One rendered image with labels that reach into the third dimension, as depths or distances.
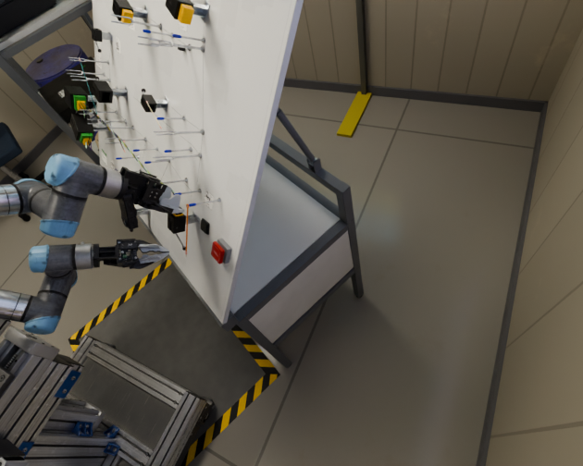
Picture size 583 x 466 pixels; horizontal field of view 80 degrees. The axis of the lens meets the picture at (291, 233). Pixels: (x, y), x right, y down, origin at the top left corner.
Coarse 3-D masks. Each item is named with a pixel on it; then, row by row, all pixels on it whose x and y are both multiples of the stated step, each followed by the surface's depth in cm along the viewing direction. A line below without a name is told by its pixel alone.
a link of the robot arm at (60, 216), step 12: (48, 192) 85; (60, 192) 81; (36, 204) 84; (48, 204) 82; (60, 204) 81; (72, 204) 82; (84, 204) 86; (48, 216) 81; (60, 216) 82; (72, 216) 83; (48, 228) 81; (60, 228) 82; (72, 228) 84
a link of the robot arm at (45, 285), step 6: (72, 270) 105; (48, 276) 102; (54, 276) 101; (60, 276) 102; (66, 276) 104; (72, 276) 107; (48, 282) 101; (54, 282) 102; (60, 282) 103; (66, 282) 104; (72, 282) 107; (42, 288) 101; (48, 288) 100; (54, 288) 101; (60, 288) 102; (66, 288) 104; (66, 294) 104
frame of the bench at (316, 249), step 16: (272, 160) 163; (288, 176) 156; (336, 208) 141; (336, 224) 137; (352, 224) 138; (320, 240) 135; (352, 240) 148; (304, 256) 133; (352, 256) 159; (288, 272) 131; (352, 272) 169; (272, 288) 129; (336, 288) 168; (256, 304) 127; (320, 304) 167; (240, 320) 125; (256, 336) 141; (272, 352) 162
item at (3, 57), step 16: (64, 0) 146; (80, 0) 144; (48, 16) 141; (64, 16) 142; (80, 16) 144; (16, 32) 138; (48, 32) 141; (0, 48) 137; (16, 48) 137; (0, 64) 137; (16, 64) 182; (16, 80) 143; (32, 80) 191; (32, 96) 149; (48, 112) 156; (64, 128) 164; (80, 144) 173; (96, 160) 182
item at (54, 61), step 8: (56, 48) 297; (64, 48) 293; (72, 48) 290; (80, 48) 289; (40, 56) 295; (48, 56) 292; (56, 56) 288; (64, 56) 285; (72, 56) 281; (80, 56) 281; (32, 64) 291; (40, 64) 287; (48, 64) 284; (56, 64) 281; (64, 64) 278; (72, 64) 276; (32, 72) 282; (40, 72) 279; (48, 72) 276; (56, 72) 273; (64, 72) 273; (40, 80) 274; (48, 80) 273
